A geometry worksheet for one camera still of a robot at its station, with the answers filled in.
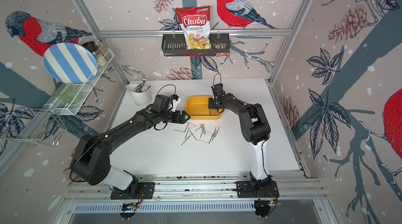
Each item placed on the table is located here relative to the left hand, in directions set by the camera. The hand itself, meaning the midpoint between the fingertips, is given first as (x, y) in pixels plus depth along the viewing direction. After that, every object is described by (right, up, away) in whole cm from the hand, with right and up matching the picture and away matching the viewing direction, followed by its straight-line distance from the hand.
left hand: (186, 113), depth 86 cm
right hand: (+14, +5, +18) cm, 23 cm away
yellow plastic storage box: (+5, +2, +19) cm, 19 cm away
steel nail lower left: (-1, -17, +4) cm, 17 cm away
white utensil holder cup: (-32, +8, +18) cm, 38 cm away
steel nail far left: (-6, -12, +9) cm, 16 cm away
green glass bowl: (-53, +12, -16) cm, 57 cm away
